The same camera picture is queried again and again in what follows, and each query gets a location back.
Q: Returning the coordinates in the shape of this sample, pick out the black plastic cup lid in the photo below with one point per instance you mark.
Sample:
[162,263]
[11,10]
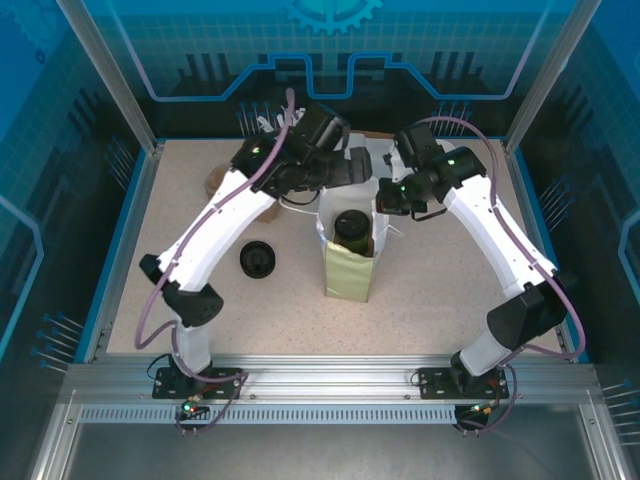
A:
[352,224]

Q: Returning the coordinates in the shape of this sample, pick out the green paper coffee cup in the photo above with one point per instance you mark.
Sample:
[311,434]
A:
[352,244]

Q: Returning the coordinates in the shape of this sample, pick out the green printed paper bag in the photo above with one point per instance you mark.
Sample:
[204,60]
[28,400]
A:
[347,280]

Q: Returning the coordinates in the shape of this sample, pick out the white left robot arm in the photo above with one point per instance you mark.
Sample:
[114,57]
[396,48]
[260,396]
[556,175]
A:
[220,230]

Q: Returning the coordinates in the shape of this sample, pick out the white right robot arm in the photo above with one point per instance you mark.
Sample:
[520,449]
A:
[500,235]

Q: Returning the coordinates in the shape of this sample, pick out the white paper napkins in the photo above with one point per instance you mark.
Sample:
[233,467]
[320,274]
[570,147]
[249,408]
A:
[375,142]

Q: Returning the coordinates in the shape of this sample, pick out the brown cardboard napkin box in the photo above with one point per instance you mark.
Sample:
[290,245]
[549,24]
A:
[377,133]

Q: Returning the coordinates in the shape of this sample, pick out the brown pulp carrier stack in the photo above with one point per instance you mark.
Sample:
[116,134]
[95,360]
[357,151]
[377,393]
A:
[215,182]

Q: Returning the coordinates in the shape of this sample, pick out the black cup lid stack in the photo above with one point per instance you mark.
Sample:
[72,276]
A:
[257,260]

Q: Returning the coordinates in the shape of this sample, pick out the small LED connector board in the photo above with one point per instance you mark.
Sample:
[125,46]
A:
[480,410]
[192,407]

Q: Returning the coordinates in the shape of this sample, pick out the aluminium right corner post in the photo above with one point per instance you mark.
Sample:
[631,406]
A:
[548,75]

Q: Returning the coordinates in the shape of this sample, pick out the aluminium corner post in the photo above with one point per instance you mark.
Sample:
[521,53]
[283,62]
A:
[113,75]
[548,75]

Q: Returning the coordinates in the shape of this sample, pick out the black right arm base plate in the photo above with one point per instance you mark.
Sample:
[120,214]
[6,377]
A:
[430,382]

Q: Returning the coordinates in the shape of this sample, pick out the aluminium frame rail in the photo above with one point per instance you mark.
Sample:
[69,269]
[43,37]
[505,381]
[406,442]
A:
[325,380]

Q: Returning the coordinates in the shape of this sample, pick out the aluminium left corner post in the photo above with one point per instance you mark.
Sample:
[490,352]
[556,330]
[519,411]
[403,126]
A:
[113,75]

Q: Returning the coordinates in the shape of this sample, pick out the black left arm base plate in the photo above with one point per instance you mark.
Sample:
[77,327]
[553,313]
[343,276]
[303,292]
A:
[165,382]

